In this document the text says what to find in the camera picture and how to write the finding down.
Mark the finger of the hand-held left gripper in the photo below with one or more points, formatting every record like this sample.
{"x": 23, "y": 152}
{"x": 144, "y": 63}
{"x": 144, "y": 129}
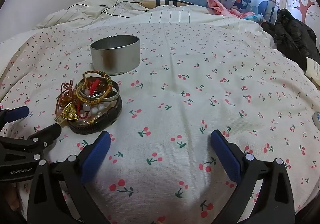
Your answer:
{"x": 47, "y": 134}
{"x": 16, "y": 114}

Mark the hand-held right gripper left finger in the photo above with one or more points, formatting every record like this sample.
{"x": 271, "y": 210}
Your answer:
{"x": 97, "y": 156}

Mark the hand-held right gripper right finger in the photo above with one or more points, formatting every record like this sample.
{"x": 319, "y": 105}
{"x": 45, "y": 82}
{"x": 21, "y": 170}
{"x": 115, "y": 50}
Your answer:
{"x": 225, "y": 156}

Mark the silver bangle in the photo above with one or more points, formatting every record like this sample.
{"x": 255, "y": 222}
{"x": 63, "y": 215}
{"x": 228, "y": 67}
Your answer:
{"x": 113, "y": 96}

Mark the pile of colourful jewelry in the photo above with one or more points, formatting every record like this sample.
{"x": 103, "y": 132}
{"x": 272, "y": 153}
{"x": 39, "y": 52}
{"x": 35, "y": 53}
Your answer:
{"x": 92, "y": 84}

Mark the round metal tin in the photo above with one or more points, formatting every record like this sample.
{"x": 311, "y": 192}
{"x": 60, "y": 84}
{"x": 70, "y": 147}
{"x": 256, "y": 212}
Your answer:
{"x": 115, "y": 59}

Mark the cherry print bed sheet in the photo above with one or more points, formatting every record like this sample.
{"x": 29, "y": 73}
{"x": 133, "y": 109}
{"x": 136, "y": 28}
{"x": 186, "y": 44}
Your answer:
{"x": 187, "y": 114}

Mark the small blue white object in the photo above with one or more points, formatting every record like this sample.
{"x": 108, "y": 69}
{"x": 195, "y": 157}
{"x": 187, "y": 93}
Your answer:
{"x": 317, "y": 120}

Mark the white striped duvet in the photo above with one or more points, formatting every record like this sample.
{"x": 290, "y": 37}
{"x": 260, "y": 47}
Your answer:
{"x": 87, "y": 14}

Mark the white paper tag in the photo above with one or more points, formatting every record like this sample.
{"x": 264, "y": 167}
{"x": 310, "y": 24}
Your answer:
{"x": 313, "y": 67}

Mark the black jacket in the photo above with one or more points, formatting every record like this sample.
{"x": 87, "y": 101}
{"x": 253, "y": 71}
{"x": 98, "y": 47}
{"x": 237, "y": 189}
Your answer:
{"x": 292, "y": 31}

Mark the light blue cloth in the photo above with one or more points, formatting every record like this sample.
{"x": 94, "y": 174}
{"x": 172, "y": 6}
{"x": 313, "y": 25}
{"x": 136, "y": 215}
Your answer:
{"x": 255, "y": 17}

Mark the pink cloth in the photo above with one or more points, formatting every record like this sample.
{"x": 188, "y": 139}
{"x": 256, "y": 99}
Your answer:
{"x": 217, "y": 6}

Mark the beige striped pillow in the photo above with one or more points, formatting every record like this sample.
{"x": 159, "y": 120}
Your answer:
{"x": 150, "y": 3}

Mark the pink tree wall sticker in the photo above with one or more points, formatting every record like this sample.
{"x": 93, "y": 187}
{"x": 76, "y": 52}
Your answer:
{"x": 303, "y": 6}

